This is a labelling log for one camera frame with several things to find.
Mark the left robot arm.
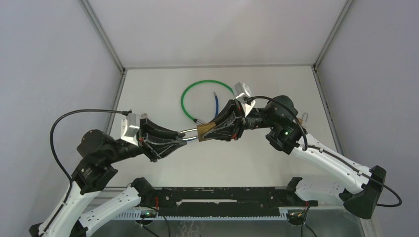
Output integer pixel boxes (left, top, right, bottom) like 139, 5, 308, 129
29, 114, 187, 237

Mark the white slotted cable duct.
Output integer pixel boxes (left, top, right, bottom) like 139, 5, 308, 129
110, 208, 289, 221

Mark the green cable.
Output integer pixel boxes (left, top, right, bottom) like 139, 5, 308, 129
180, 79, 237, 125

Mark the small brass padlock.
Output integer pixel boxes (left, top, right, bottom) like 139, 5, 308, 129
298, 112, 309, 127

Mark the large brass padlock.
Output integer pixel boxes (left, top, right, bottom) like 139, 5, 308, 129
176, 122, 216, 142

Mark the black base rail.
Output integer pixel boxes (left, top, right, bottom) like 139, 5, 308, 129
139, 187, 318, 214

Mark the black camera cable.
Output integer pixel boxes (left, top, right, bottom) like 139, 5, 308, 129
247, 95, 403, 208
49, 109, 132, 205

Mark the blue cable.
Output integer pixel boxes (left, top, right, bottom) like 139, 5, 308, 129
212, 91, 220, 119

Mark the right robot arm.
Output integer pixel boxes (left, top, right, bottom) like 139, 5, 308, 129
198, 96, 387, 219

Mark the right black camera cable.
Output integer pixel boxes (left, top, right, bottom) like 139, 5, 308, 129
247, 95, 403, 208

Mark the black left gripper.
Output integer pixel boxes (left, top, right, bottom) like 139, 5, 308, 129
106, 117, 189, 162

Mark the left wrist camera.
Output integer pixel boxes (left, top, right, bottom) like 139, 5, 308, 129
121, 113, 148, 147

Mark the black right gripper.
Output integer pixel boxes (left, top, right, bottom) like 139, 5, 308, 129
200, 99, 277, 142

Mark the left black camera cable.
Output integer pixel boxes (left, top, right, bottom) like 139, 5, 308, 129
49, 109, 132, 205

